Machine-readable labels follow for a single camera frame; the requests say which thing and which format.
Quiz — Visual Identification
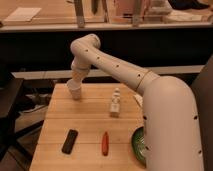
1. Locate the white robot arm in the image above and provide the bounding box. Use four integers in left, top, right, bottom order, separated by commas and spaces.
70, 34, 204, 171

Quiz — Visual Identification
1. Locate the white paper sheet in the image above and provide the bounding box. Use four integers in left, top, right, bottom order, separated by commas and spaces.
4, 7, 41, 22

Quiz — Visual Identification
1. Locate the green patterned plate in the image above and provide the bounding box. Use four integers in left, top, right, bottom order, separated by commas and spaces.
131, 127, 146, 166

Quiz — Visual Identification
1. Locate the black rectangular remote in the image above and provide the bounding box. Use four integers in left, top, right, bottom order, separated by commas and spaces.
62, 129, 78, 154

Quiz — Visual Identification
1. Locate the red orange carrot toy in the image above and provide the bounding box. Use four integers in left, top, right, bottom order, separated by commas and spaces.
102, 132, 109, 156

